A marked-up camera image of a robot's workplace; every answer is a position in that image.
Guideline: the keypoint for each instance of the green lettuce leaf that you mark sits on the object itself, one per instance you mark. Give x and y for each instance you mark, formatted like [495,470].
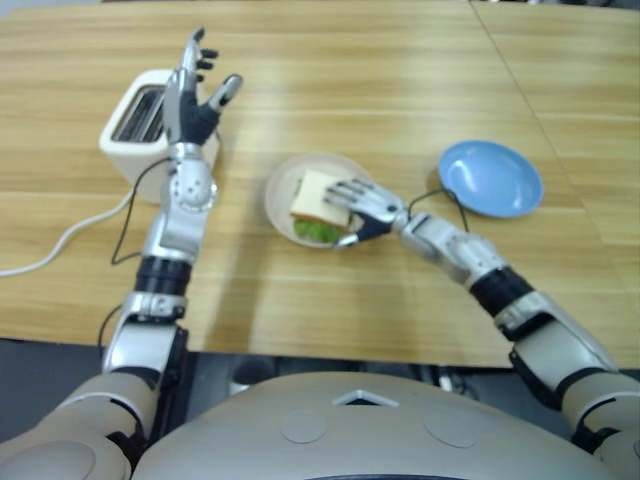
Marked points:
[315,230]

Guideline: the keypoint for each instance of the blue plate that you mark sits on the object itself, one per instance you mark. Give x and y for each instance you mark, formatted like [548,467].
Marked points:
[492,177]

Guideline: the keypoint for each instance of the cream plate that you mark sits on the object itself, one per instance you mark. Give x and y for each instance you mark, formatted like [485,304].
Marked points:
[282,192]

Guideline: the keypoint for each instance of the cream toaster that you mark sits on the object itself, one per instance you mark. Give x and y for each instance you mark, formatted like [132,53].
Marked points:
[131,135]

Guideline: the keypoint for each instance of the robot body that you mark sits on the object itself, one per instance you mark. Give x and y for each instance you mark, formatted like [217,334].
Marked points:
[370,430]

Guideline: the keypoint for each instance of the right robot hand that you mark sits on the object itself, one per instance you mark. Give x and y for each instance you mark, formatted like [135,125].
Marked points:
[367,204]

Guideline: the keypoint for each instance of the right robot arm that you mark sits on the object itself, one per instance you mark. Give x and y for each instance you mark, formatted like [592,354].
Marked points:
[500,280]

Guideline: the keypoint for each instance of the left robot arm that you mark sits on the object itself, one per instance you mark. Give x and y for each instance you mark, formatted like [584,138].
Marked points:
[172,235]

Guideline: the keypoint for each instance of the bread slice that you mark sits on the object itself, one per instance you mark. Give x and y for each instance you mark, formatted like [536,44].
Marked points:
[317,192]

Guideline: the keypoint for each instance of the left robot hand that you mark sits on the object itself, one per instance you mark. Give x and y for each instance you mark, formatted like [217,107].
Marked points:
[192,114]

